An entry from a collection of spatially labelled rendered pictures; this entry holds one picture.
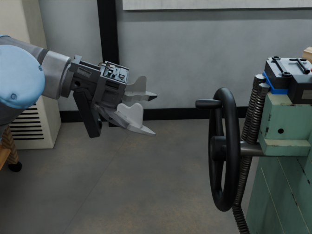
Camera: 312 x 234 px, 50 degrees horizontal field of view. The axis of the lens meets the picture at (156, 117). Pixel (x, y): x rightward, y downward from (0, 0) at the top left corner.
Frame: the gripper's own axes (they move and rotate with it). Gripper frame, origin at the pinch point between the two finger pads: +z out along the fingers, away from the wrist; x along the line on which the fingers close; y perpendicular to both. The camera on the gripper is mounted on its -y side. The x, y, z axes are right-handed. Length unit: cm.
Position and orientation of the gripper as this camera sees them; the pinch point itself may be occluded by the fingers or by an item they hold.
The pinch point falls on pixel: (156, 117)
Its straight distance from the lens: 72.6
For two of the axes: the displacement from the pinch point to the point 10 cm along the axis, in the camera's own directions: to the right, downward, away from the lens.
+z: 9.4, 3.0, 1.7
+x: 0.2, -5.6, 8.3
